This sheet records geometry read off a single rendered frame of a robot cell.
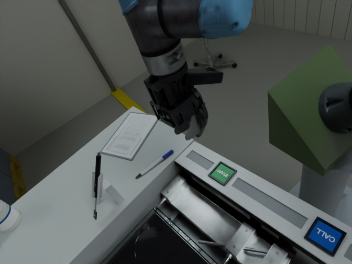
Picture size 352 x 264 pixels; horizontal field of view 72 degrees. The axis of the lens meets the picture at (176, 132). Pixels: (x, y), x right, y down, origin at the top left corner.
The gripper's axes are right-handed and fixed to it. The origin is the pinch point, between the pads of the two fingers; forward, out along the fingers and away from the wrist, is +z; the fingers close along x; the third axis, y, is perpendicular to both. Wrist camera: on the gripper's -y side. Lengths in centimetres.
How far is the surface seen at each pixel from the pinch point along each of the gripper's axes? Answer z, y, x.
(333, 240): 13.3, 0.5, 32.8
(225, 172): 13.4, 0.1, 5.8
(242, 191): 14.2, 1.8, 12.5
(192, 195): 21.8, 8.5, -1.7
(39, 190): 13, 41, -41
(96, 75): 80, -50, -233
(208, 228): 21.8, 13.0, 8.5
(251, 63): 110, -167, -105
